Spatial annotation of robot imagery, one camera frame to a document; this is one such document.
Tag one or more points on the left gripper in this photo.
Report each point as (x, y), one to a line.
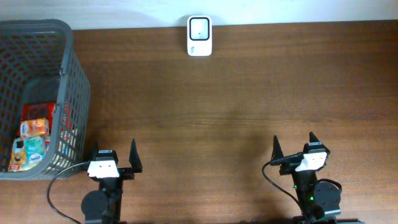
(126, 174)

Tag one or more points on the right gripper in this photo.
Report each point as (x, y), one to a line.
(277, 152)

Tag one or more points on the orange tissue pack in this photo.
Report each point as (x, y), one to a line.
(34, 127)

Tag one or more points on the teal tissue pack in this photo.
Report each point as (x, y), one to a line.
(35, 149)

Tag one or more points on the red snack bag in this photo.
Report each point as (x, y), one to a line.
(39, 110)

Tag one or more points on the cream wet wipes pack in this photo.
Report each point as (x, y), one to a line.
(19, 160)

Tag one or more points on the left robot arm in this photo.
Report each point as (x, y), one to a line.
(103, 206)

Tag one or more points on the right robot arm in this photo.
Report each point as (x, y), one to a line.
(318, 199)

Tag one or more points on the white barcode scanner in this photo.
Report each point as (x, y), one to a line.
(199, 36)

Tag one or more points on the grey plastic mesh basket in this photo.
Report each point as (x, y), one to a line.
(39, 65)

